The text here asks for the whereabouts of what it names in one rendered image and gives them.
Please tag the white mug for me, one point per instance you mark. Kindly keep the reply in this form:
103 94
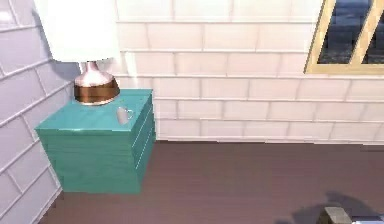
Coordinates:
123 115

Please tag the teal bedside chest of drawers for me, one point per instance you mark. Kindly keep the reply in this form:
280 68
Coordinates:
96 156

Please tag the white shade copper table lamp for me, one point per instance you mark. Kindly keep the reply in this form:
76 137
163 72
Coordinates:
83 33

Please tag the yellow framed window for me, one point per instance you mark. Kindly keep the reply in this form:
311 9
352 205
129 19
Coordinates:
350 36

